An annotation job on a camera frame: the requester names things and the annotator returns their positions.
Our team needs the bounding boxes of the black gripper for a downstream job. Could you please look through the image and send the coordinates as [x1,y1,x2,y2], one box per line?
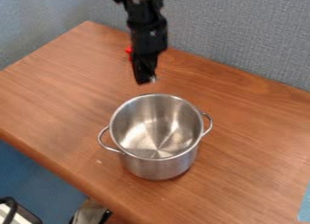
[127,17,168,85]

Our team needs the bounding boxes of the red plastic block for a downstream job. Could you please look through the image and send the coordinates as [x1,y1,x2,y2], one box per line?
[124,46,132,61]

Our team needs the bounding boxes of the stainless steel pot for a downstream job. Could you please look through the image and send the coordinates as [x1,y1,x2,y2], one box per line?
[99,93,214,180]

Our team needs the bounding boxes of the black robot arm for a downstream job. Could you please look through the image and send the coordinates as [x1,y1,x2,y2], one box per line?
[113,0,168,84]

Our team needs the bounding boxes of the grey black object under table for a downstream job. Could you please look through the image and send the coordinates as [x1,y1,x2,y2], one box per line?
[69,199,112,224]

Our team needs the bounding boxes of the white black device corner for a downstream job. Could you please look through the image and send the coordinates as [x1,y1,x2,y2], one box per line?
[0,197,43,224]

